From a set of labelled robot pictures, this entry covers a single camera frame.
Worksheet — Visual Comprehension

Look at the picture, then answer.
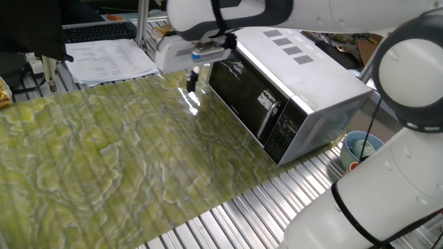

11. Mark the pale green mug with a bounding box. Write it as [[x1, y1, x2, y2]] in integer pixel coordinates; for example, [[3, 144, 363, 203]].
[[352, 138, 377, 160]]

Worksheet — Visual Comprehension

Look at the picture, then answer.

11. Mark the white power strip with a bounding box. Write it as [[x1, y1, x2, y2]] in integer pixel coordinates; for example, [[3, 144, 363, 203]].
[[26, 51, 44, 75]]

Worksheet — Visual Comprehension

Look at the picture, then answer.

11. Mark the white paper note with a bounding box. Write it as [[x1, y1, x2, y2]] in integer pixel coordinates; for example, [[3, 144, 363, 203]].
[[366, 77, 379, 95]]

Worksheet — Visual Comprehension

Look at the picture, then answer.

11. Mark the black keyboard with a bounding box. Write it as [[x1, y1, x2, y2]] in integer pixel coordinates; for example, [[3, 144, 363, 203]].
[[63, 21, 138, 44]]

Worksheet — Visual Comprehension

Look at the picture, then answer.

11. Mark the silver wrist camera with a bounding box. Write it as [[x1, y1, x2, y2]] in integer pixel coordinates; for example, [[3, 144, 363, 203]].
[[190, 46, 226, 64]]

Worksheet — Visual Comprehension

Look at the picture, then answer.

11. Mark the green marble pattern mat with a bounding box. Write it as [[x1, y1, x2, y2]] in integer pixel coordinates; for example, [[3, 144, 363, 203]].
[[0, 66, 347, 249]]

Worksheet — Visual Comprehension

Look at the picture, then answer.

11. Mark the white printed paper stack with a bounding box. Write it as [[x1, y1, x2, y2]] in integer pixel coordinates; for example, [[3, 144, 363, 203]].
[[64, 38, 160, 87]]

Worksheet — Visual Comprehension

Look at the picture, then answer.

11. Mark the black glass microwave door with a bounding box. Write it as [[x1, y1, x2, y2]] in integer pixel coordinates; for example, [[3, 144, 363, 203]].
[[206, 51, 291, 148]]

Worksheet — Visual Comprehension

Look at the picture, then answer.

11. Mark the short aluminium post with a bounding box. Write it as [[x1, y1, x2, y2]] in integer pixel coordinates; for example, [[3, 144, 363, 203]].
[[41, 55, 58, 93]]

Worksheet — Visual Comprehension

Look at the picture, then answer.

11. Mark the black camera cable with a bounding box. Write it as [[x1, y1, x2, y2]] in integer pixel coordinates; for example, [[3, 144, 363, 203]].
[[209, 0, 239, 51]]

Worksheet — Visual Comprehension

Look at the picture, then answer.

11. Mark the silver microwave oven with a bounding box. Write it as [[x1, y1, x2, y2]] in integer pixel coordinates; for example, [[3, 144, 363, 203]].
[[206, 26, 373, 166]]

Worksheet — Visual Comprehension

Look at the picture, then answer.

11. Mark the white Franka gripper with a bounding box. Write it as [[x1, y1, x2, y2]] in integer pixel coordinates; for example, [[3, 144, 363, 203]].
[[154, 33, 240, 93]]

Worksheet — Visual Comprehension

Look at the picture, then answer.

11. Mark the aluminium frame post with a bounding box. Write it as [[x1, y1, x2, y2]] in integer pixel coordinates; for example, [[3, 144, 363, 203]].
[[359, 57, 377, 83], [135, 0, 150, 52]]

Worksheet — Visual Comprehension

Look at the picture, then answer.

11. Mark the brown cardboard box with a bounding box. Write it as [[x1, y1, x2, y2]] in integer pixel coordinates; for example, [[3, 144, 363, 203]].
[[356, 34, 384, 66]]

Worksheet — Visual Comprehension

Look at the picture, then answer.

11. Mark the stack of light blue cups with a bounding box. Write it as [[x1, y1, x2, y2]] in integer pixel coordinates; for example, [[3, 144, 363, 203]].
[[339, 130, 385, 170]]

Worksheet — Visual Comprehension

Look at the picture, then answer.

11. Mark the black monitor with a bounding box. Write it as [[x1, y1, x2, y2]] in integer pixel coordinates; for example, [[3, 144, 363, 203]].
[[0, 0, 75, 63]]

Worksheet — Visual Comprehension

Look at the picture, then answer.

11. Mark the golden snack bag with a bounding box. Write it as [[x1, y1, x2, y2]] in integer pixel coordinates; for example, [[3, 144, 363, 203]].
[[0, 76, 13, 110]]

